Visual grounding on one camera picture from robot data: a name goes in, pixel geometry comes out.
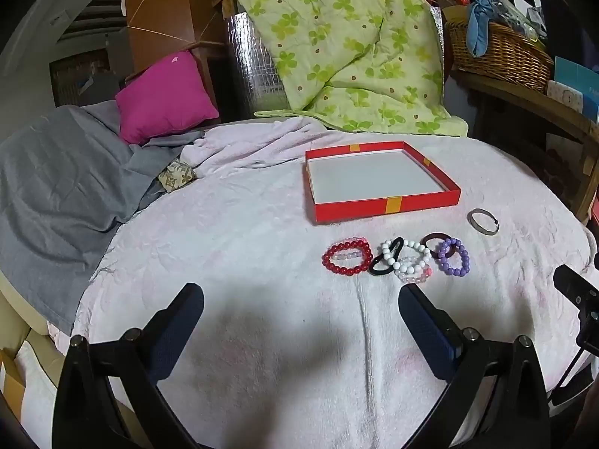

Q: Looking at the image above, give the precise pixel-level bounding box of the small pink clear bead bracelet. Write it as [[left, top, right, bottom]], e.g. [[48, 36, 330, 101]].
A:
[[395, 253, 432, 285]]

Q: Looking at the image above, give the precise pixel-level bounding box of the purple bead bracelet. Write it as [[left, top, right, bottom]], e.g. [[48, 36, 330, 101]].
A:
[[437, 236, 471, 277]]

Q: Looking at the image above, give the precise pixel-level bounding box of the black hair tie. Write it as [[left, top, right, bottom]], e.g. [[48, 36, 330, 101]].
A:
[[367, 236, 405, 277]]

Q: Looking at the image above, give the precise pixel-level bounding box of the maroon hair tie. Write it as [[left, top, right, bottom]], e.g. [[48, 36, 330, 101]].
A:
[[419, 230, 456, 260]]

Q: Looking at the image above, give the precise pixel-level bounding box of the white bead bracelet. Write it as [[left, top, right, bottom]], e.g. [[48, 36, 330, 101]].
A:
[[380, 238, 433, 280]]

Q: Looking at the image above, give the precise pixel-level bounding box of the red bead bracelet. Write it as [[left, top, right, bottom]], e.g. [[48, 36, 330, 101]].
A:
[[320, 238, 375, 277]]

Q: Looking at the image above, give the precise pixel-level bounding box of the silver metal bangle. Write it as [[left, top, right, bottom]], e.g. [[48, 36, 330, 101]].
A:
[[467, 208, 501, 236]]

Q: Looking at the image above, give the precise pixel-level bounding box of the pale pink bed blanket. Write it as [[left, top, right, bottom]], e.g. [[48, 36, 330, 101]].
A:
[[73, 119, 598, 448]]

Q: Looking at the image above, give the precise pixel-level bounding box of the small patterned fabric pouch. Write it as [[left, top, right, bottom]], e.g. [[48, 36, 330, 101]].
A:
[[157, 159, 197, 193]]

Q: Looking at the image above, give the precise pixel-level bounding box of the red cardboard box lid tray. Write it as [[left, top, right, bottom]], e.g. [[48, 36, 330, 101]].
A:
[[305, 141, 461, 223]]

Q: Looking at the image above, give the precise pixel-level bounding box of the grey bed sheet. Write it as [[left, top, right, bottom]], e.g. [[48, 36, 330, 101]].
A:
[[1, 100, 203, 333]]

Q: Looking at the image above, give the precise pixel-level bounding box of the blue cardboard box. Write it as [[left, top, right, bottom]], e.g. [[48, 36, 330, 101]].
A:
[[554, 57, 599, 123]]

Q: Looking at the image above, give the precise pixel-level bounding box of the wooden shelf rack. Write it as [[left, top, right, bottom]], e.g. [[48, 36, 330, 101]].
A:
[[452, 69, 598, 223]]

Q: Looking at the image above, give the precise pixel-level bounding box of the magenta pillow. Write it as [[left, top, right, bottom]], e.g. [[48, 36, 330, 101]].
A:
[[116, 51, 219, 145]]

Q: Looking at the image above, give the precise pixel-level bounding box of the wicker basket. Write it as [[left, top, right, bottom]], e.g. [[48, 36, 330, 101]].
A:
[[445, 20, 554, 93]]

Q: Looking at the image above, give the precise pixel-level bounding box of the silver foil insulation panel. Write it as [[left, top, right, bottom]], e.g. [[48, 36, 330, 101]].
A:
[[225, 12, 288, 117]]

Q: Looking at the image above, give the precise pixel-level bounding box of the blue cloth in basket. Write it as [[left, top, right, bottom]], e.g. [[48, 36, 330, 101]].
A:
[[466, 0, 499, 58]]

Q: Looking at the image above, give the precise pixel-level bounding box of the green floral quilt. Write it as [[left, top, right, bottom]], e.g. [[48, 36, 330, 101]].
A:
[[238, 0, 468, 137]]

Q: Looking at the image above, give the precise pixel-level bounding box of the brown wooden cabinet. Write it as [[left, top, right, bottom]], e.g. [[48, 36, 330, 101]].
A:
[[125, 0, 225, 100]]

